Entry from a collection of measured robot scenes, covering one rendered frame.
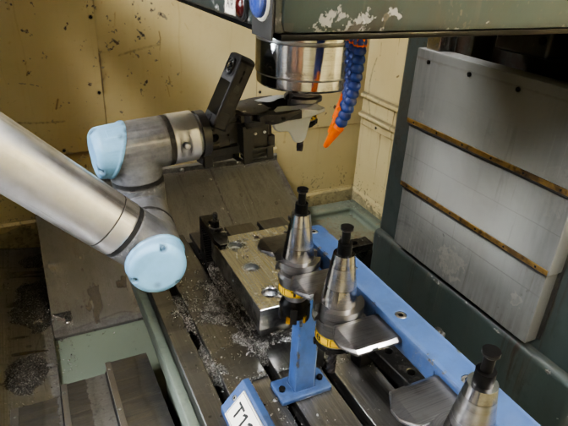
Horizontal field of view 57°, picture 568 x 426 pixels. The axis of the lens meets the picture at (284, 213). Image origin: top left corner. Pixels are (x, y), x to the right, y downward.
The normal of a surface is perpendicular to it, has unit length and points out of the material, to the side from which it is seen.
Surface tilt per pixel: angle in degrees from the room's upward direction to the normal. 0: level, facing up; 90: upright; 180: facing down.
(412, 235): 89
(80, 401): 7
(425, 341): 0
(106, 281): 24
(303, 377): 90
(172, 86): 90
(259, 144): 90
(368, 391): 0
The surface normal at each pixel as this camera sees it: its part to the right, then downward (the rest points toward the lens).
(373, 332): 0.05, -0.89
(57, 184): 0.60, 0.10
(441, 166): -0.91, 0.15
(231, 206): 0.22, -0.63
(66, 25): 0.43, 0.43
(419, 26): 0.38, 0.73
